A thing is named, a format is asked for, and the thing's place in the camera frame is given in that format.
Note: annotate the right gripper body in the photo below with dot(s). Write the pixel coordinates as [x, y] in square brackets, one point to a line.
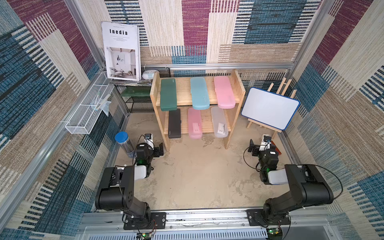
[255, 150]

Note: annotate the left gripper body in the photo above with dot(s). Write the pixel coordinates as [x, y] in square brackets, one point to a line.
[155, 150]

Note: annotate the black pencil case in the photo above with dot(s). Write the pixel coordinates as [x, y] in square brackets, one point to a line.
[174, 128]

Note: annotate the clear frosted pencil case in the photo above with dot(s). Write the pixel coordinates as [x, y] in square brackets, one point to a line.
[219, 122]

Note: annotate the translucent pink pencil case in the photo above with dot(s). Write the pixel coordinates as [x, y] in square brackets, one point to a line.
[194, 124]

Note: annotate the dark green pencil case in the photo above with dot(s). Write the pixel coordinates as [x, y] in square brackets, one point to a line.
[168, 95]

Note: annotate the light blue pencil case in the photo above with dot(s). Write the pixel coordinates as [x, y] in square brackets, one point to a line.
[200, 94]

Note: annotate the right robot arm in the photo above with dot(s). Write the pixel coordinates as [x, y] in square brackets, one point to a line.
[307, 186]

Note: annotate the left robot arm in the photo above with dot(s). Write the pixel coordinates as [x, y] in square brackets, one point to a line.
[116, 191]

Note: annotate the wooden two-tier shelf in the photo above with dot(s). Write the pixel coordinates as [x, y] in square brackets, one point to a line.
[184, 101]

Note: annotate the pink opaque pencil case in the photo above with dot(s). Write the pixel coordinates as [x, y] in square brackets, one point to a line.
[224, 92]

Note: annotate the red wallet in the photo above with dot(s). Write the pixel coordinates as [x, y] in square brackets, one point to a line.
[277, 149]

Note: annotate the blue-lidded clear jar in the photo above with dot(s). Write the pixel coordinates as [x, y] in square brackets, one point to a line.
[122, 138]

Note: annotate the blue-framed whiteboard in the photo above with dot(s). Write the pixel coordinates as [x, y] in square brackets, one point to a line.
[270, 109]

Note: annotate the green tray on stand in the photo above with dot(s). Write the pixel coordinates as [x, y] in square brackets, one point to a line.
[132, 91]

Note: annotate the small wooden easel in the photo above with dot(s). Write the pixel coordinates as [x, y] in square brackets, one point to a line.
[282, 89]

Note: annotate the white round device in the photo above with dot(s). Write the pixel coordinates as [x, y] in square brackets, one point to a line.
[149, 74]

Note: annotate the Inedia magazine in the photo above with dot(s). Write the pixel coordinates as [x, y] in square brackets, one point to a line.
[122, 51]

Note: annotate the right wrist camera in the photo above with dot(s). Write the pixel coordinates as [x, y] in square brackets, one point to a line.
[266, 140]

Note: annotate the white wire basket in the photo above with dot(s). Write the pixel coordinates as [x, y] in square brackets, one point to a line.
[92, 106]

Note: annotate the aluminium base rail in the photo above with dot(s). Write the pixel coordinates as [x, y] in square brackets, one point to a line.
[211, 224]

